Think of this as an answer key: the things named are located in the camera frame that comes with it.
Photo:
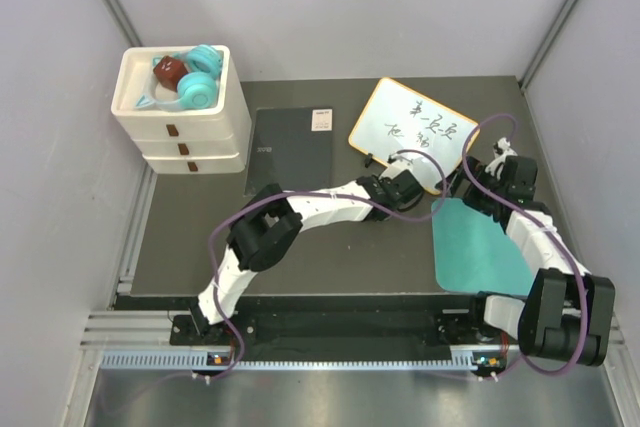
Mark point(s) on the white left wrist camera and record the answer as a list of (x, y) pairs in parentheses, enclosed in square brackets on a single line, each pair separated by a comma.
[(399, 162)]

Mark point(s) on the aluminium frame rail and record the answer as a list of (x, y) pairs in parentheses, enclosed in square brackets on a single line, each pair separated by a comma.
[(127, 329)]

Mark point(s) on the teal cutting mat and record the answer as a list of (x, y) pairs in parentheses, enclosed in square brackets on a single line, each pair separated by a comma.
[(472, 253)]

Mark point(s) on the yellow framed whiteboard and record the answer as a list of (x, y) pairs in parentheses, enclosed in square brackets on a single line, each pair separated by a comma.
[(397, 117)]

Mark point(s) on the dark grey notebook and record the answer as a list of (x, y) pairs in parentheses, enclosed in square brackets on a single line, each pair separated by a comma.
[(291, 147)]

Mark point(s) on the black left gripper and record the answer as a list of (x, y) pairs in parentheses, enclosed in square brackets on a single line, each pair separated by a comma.
[(379, 180)]

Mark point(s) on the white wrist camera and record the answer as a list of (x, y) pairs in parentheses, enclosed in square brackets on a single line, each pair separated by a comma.
[(502, 150), (399, 162)]

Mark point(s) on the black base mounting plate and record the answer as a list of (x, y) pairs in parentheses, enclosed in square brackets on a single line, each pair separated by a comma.
[(340, 328)]

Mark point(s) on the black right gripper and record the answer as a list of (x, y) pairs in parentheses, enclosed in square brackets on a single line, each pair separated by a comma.
[(470, 200)]

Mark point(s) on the white three drawer box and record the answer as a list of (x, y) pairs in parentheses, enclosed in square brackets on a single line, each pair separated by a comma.
[(208, 141)]

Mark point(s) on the teal cat ear headphones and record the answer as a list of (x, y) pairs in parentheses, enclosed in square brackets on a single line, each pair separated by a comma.
[(196, 91)]

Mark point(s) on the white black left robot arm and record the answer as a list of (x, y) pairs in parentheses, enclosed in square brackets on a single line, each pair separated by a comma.
[(262, 232)]

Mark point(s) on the brown cube toy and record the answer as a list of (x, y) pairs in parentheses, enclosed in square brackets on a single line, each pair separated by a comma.
[(169, 71)]

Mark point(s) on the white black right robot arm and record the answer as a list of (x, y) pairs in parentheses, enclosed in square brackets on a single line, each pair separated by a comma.
[(567, 313)]

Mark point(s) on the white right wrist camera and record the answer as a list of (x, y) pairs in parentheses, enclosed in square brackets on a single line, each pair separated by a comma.
[(502, 150)]

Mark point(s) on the grey slotted cable duct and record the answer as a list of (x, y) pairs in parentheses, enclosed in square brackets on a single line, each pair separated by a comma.
[(203, 360)]

